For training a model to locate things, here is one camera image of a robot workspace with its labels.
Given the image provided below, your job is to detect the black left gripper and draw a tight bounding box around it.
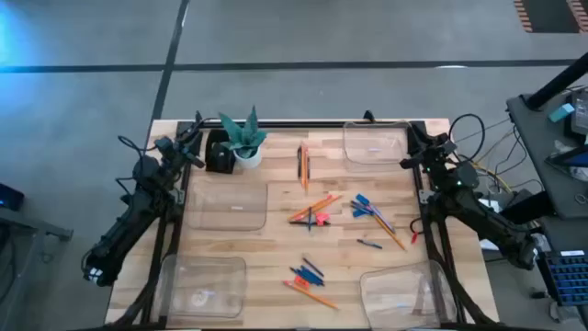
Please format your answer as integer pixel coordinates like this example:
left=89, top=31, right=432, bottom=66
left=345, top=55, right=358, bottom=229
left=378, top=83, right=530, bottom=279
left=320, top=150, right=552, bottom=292
left=154, top=130, right=207, bottom=169

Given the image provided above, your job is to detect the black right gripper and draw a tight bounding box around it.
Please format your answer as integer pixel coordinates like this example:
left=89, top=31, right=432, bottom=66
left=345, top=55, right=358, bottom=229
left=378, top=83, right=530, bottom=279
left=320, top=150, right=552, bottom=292
left=398, top=132, right=458, bottom=174

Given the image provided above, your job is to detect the blue pen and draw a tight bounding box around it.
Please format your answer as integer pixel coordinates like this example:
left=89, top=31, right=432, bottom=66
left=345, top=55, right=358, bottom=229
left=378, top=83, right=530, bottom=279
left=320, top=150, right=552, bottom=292
left=367, top=203, right=397, bottom=234

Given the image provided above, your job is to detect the clear plastic bin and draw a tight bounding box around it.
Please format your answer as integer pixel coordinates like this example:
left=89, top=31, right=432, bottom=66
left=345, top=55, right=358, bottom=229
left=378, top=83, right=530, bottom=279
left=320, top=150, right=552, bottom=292
left=185, top=177, right=269, bottom=233
left=157, top=254, right=248, bottom=321
left=359, top=259, right=458, bottom=330
left=342, top=120, right=413, bottom=167

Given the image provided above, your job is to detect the green plant white pot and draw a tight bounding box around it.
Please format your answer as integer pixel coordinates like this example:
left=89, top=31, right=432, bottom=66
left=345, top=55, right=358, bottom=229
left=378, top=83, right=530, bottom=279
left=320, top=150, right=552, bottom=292
left=218, top=105, right=269, bottom=170

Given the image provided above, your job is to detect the white paper sheet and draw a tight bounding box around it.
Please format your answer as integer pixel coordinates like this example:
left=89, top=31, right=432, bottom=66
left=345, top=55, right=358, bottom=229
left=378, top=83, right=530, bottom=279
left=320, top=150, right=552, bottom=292
left=477, top=196, right=506, bottom=213

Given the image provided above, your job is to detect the black diagonal bar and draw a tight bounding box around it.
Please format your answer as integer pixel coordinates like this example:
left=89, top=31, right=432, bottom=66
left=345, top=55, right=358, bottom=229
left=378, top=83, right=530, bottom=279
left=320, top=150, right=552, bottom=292
left=499, top=188, right=558, bottom=224

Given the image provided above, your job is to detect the grey side desk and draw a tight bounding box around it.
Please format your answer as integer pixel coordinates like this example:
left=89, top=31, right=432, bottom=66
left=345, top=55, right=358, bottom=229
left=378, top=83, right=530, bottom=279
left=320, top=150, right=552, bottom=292
left=506, top=89, right=588, bottom=220

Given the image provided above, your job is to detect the teal box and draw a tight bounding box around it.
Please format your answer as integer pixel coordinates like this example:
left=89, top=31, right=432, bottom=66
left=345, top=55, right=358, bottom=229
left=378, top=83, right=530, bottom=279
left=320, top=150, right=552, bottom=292
left=548, top=102, right=576, bottom=123

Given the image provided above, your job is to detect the black tablet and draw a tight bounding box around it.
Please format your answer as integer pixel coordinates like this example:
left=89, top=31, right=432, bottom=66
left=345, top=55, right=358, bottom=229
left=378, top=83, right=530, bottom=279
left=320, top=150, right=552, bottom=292
left=545, top=145, right=588, bottom=169

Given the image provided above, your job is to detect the black pole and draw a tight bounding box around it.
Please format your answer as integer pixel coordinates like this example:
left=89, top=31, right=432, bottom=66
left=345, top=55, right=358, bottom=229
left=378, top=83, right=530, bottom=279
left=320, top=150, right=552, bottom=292
left=525, top=52, right=588, bottom=111

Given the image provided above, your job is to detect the grey cart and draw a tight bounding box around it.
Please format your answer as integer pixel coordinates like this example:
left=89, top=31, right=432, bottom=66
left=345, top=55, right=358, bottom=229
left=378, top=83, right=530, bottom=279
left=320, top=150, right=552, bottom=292
left=0, top=206, right=74, bottom=331

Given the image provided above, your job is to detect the black box blue light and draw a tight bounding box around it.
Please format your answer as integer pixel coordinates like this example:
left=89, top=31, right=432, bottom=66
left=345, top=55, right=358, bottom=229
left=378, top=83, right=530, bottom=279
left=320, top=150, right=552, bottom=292
left=0, top=182, right=26, bottom=212

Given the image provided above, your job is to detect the backlit black keyboard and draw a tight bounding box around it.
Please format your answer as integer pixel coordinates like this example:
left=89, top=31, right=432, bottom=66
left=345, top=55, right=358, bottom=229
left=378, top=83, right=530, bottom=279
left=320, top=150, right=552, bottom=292
left=536, top=250, right=588, bottom=308

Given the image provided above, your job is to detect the dark floor mat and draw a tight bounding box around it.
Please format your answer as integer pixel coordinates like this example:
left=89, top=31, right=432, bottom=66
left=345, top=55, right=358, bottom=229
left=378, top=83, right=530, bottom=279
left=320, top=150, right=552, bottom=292
left=513, top=0, right=588, bottom=34

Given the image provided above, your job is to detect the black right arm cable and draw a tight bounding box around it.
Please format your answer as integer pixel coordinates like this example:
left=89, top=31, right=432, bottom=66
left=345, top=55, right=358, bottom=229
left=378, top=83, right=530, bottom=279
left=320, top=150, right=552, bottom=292
left=447, top=113, right=487, bottom=163

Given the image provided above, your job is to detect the yellow floor cable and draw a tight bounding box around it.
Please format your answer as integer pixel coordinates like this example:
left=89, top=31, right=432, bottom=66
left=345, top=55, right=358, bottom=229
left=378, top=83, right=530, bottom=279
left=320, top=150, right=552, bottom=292
left=472, top=160, right=514, bottom=194

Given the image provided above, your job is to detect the black aluminium table frame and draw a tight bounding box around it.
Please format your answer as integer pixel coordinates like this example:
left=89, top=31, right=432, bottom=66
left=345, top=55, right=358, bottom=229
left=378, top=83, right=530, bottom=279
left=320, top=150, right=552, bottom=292
left=109, top=118, right=498, bottom=331

